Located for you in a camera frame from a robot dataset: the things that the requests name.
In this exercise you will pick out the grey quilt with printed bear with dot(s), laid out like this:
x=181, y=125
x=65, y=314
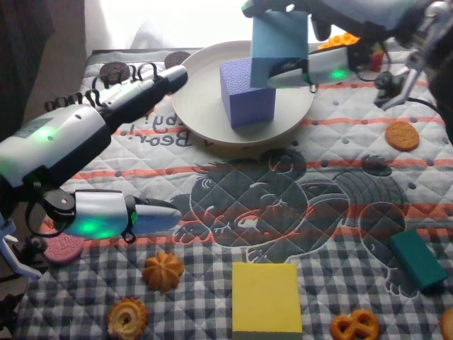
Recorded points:
x=354, y=170

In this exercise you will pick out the dark chocolate sandwich cookie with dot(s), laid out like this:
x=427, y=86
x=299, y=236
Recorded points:
x=177, y=59
x=113, y=72

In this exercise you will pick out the orange and green toy brick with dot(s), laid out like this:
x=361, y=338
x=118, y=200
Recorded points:
x=339, y=39

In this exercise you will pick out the yellow foam cube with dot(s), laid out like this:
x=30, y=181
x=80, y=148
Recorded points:
x=265, y=297

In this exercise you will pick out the teal rectangular block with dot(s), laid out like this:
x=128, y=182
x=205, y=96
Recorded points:
x=417, y=260

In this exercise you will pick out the cream round plate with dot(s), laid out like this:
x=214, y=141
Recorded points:
x=201, y=106

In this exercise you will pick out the blue foam cube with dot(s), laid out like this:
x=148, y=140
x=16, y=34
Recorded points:
x=279, y=35

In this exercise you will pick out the pretzel-shaped cookie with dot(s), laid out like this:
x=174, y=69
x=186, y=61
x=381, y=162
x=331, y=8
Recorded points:
x=354, y=326

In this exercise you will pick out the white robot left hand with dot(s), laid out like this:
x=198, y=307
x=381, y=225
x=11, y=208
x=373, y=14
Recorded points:
x=60, y=138

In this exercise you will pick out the purple foam cube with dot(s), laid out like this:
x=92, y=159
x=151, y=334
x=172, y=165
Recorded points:
x=247, y=102

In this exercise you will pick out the round dotted orange biscuit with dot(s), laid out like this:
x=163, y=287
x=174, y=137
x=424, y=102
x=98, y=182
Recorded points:
x=402, y=136

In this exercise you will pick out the orange swirl cookie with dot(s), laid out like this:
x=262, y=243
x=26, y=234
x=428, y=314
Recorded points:
x=163, y=271

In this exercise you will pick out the pink sandwich cookie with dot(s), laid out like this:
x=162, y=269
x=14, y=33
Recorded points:
x=65, y=249

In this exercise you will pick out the plain round tan cookie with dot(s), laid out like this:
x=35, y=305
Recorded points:
x=447, y=324

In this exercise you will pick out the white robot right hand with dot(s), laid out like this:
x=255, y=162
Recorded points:
x=361, y=10

